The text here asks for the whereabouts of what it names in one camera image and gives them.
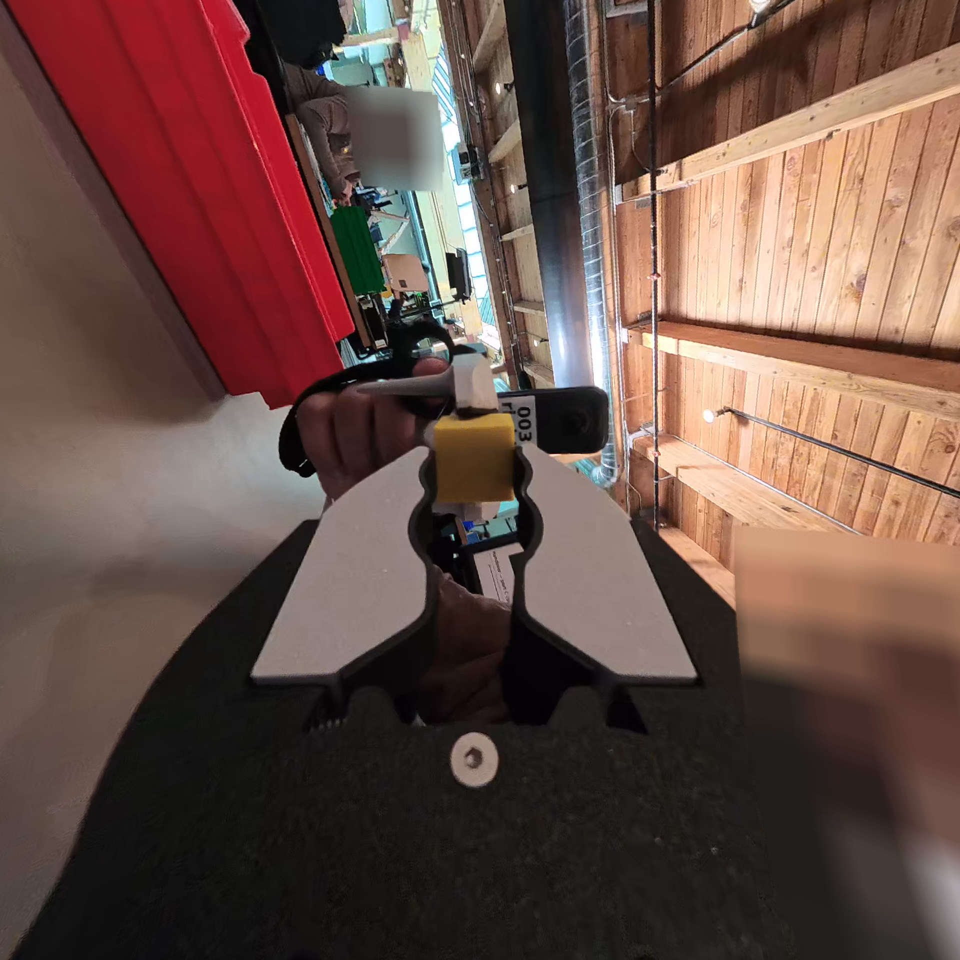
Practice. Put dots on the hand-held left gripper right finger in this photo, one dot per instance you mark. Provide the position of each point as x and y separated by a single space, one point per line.
600 593

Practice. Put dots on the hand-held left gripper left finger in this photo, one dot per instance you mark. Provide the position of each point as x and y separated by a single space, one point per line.
345 593

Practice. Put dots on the yellow wooden block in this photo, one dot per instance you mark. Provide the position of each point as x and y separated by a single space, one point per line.
474 458

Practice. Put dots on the red plastic bin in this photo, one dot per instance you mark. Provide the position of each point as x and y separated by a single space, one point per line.
165 180

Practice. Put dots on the grey desk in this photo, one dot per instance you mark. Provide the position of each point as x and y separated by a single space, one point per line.
105 570

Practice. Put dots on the person's right hand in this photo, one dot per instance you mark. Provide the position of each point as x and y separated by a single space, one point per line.
368 435

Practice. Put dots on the black framed board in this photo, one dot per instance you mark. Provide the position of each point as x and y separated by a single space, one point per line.
492 567

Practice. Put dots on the cardboard box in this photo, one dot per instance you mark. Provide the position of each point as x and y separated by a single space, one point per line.
405 273

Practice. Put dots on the green plastic bin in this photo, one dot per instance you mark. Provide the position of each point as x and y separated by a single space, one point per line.
357 252

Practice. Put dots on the silver duct pipe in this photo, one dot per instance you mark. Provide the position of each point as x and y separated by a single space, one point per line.
593 225

